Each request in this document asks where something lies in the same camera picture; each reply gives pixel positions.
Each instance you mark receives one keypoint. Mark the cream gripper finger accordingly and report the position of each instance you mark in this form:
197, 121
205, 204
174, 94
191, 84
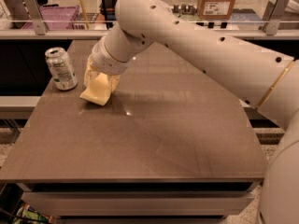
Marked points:
91, 73
112, 83

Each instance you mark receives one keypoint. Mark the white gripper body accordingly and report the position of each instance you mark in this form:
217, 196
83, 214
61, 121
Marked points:
104, 61

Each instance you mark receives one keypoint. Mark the yellow wavy sponge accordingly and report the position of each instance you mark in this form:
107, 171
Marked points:
97, 93

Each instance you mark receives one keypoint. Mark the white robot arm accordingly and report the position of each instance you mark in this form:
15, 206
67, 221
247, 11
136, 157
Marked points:
265, 79

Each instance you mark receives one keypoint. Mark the silver 7up can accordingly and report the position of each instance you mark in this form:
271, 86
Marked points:
61, 68

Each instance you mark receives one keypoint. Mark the dark snack bar wrapper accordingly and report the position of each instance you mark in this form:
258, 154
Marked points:
107, 44

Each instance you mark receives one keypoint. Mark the yellow pole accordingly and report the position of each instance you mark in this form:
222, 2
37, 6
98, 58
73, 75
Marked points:
84, 14

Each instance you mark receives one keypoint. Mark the purple plastic crate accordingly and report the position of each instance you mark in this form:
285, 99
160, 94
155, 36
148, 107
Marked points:
59, 18

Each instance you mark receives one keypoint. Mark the cardboard box with label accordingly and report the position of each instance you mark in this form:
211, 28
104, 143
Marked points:
215, 9

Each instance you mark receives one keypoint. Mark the green bag on floor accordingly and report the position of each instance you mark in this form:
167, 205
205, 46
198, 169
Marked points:
29, 216

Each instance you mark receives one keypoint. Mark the left metal rail bracket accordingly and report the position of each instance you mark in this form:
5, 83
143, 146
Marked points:
39, 25

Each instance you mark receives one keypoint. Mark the metal rail bracket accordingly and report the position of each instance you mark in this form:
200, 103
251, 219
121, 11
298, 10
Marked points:
39, 25
281, 15

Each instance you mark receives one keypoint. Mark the right metal rail bracket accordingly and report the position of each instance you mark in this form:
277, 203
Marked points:
281, 15

